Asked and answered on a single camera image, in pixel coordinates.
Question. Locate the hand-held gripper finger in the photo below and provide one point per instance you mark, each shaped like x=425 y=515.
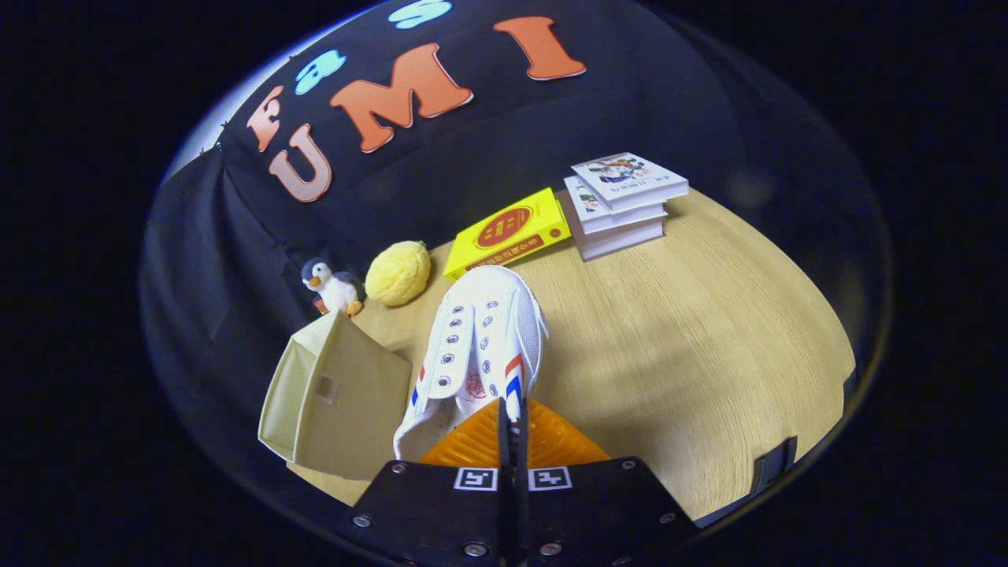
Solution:
x=505 y=453
x=523 y=457

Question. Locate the white shoe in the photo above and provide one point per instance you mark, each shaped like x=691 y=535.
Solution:
x=484 y=346

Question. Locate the cream fabric storage box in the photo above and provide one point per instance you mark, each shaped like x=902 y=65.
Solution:
x=339 y=402

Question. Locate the yellow round plush bun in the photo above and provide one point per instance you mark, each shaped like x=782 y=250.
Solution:
x=398 y=273

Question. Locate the yellow book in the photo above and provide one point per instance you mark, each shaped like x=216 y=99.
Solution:
x=508 y=232

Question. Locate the penguin plush toy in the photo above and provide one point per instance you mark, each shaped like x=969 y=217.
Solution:
x=335 y=287

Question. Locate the brown edged book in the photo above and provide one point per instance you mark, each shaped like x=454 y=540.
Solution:
x=622 y=238

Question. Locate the black table edge clamp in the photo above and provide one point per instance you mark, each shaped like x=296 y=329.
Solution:
x=776 y=461

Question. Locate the black backdrop cloth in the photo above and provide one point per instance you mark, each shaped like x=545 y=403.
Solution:
x=472 y=157

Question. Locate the white illustrated cover book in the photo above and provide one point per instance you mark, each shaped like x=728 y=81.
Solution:
x=630 y=177

